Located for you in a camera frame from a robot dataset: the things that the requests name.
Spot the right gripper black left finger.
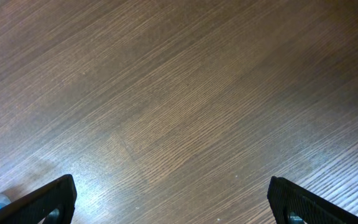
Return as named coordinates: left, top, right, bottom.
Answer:
left=0, top=174, right=77, bottom=224

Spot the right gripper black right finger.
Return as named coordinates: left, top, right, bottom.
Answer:
left=267, top=176, right=358, bottom=224

